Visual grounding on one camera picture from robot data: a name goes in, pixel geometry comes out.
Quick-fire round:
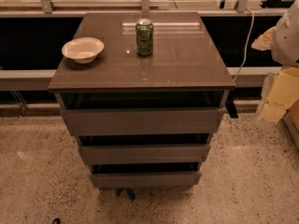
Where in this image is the metal railing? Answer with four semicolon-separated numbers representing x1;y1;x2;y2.
0;0;299;119

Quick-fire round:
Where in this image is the grey bottom drawer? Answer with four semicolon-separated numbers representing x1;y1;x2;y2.
90;171;201;188

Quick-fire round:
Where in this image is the grey top drawer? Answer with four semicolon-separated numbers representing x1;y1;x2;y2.
62;107;225;136

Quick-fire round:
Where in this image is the white bowl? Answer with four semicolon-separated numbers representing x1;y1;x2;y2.
62;37;105;63

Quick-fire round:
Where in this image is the white cable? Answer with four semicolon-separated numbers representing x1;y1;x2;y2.
233;7;255;82

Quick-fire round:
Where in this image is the grey middle drawer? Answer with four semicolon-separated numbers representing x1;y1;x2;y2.
78;144;210;165

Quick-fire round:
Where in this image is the grey drawer cabinet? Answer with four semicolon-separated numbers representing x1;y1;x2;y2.
49;13;235;193

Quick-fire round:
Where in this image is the grey drawer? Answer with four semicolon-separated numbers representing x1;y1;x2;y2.
62;107;225;136
90;171;201;188
78;144;210;165

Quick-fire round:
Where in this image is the green soda can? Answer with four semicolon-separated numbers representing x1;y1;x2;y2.
135;19;154;56

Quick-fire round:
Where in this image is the wooden box at right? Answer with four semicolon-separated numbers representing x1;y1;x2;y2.
284;100;299;149

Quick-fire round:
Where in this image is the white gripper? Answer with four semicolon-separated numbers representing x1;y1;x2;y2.
256;67;299;129

